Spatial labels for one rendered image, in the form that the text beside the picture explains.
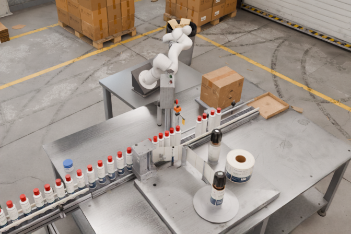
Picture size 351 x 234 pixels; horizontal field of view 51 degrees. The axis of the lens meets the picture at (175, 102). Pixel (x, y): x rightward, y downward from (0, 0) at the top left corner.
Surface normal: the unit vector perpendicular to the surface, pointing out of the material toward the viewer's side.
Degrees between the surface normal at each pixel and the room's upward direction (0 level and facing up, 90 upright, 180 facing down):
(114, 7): 88
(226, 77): 0
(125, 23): 90
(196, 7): 89
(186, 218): 0
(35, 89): 0
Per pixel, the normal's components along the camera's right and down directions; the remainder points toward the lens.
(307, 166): 0.04, -0.80
